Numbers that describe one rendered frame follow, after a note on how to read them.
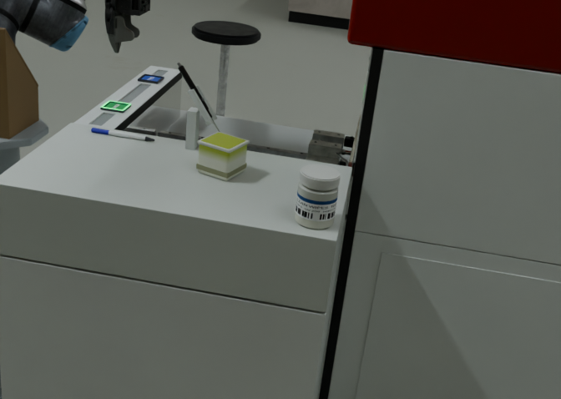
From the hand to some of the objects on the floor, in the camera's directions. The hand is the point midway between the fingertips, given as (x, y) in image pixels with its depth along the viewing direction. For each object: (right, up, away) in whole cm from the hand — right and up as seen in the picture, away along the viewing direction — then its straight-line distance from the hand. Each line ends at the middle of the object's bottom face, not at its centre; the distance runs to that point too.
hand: (113, 46), depth 175 cm
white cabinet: (+14, -106, +40) cm, 114 cm away
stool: (+4, -12, +248) cm, 249 cm away
